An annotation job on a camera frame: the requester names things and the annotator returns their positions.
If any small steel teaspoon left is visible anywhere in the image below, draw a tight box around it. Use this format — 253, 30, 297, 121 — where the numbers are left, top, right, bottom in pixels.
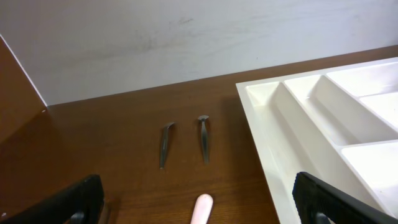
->
159, 122, 175, 169

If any white plastic cutlery tray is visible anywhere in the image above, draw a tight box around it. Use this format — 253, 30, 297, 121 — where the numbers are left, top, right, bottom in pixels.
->
236, 58, 397, 223

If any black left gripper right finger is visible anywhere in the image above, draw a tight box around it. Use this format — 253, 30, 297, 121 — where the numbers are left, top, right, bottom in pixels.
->
292, 172, 397, 224

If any pink handled utensil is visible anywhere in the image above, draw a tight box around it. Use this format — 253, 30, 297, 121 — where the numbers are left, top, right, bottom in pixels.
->
190, 194, 213, 224

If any small steel teaspoon right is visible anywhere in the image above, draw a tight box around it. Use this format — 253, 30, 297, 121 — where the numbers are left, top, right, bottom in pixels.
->
198, 115, 209, 164

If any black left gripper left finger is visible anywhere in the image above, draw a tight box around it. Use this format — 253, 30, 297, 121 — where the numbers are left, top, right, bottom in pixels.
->
1, 174, 104, 224

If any small steel teaspoon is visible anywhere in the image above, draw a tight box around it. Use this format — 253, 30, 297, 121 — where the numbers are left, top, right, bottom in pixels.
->
198, 115, 209, 164
159, 122, 175, 169

